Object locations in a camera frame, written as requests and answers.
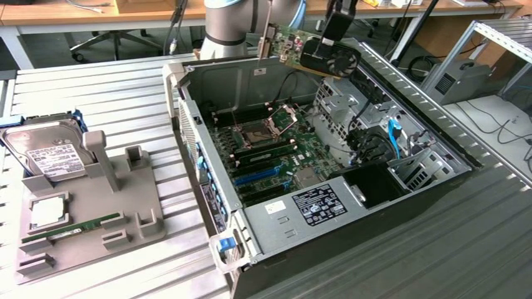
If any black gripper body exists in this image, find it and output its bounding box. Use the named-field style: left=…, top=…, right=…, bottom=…
left=325, top=0, right=359, bottom=14

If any graphics card with black cooler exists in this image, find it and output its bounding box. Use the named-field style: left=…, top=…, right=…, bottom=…
left=256, top=22, right=363, bottom=80

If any black tripod leg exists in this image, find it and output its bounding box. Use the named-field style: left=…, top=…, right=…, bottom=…
left=388, top=0, right=440, bottom=68

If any grey metal disk bay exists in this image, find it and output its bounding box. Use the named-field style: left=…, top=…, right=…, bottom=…
left=311, top=74, right=400, bottom=131

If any metal socket cover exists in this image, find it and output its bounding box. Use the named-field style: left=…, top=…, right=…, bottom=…
left=265, top=104, right=301, bottom=138

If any grey computer tower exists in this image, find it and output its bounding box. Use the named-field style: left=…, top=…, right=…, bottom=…
left=432, top=60, right=507, bottom=105

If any open grey PC case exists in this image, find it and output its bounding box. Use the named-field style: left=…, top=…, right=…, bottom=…
left=160, top=37, right=487, bottom=299

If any CPU socket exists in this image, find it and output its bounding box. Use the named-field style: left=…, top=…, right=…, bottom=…
left=232, top=120, right=295, bottom=149

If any green motherboard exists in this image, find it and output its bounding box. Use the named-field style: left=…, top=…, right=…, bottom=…
left=205, top=102, right=345, bottom=208

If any installed RAM stick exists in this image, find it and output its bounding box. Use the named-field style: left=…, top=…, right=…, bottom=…
left=237, top=148, right=292, bottom=166

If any small cardboard box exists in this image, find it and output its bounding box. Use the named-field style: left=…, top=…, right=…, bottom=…
left=115, top=0, right=180, bottom=14

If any long PCIe expansion slot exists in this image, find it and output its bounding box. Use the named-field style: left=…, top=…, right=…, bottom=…
left=233, top=166, right=284, bottom=187

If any grey office chair base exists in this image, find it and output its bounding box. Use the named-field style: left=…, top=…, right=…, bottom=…
left=68, top=29, right=163, bottom=63

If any grey power supply unit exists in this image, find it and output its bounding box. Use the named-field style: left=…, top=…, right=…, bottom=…
left=241, top=178, right=369, bottom=261

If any blue disk caddy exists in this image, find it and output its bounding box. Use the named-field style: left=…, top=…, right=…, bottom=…
left=0, top=108, right=91, bottom=147

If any silver hard disk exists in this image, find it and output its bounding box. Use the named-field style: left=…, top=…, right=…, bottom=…
left=0, top=120, right=95, bottom=183

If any green RAM stick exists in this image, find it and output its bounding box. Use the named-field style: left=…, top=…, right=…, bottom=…
left=20, top=213, right=125, bottom=244

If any CPU chip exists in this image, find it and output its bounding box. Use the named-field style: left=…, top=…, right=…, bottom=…
left=29, top=196, right=69, bottom=230

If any grey printed parts rack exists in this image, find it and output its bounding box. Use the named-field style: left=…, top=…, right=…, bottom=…
left=15, top=130, right=169, bottom=286

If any wooden desk white frame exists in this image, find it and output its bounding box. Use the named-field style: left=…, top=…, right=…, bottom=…
left=305, top=0, right=525, bottom=63
left=0, top=0, right=208, bottom=69

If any black looped wire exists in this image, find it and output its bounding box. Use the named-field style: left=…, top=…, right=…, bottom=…
left=277, top=70, right=324, bottom=105

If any black coiled cable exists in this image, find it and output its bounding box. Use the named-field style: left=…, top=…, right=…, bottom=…
left=405, top=55, right=440, bottom=82

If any aluminium profile frame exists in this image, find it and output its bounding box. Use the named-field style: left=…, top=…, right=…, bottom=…
left=419, top=18, right=532, bottom=107

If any blue disk wire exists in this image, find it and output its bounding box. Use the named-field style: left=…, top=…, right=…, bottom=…
left=385, top=118, right=403, bottom=161

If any black internal cable bundle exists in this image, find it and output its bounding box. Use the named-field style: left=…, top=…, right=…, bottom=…
left=345, top=126, right=396, bottom=166

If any hanging grey cable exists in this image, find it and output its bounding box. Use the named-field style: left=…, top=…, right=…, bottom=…
left=165, top=0, right=188, bottom=57

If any perforated metal bracket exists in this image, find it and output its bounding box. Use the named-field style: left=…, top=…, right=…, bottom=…
left=385, top=148, right=445, bottom=192

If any thin black cable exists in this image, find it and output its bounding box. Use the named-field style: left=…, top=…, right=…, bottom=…
left=455, top=99, right=532, bottom=146

